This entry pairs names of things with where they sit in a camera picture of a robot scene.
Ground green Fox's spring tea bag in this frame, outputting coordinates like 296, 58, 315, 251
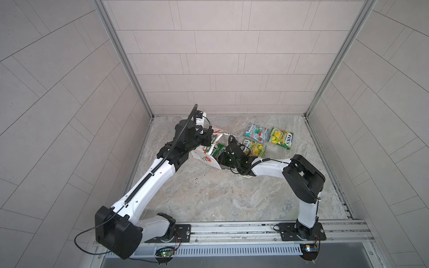
242, 138, 267, 157

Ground left circuit board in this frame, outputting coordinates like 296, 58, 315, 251
155, 246, 175, 259

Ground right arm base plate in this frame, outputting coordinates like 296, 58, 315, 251
273, 221, 327, 241

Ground aluminium mounting rail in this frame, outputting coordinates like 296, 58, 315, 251
139, 220, 375, 246

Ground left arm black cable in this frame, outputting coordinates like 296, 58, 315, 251
73, 103, 199, 256

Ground circuit board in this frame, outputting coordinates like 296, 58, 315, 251
300, 244, 319, 261
155, 246, 175, 259

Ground white floral paper bag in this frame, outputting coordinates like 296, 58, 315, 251
191, 126, 231, 169

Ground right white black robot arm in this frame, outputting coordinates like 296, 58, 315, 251
219, 143, 326, 242

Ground green candy bag in bag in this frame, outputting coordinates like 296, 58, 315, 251
211, 143, 225, 158

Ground teal Fox's candy bag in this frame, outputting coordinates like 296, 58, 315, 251
244, 123, 270, 144

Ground yellow green Fox's candy bag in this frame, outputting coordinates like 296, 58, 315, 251
268, 127, 294, 150

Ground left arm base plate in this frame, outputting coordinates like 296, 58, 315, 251
145, 224, 192, 243

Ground right circuit board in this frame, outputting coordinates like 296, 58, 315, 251
300, 244, 319, 261

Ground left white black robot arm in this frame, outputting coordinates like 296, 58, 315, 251
95, 111, 213, 259

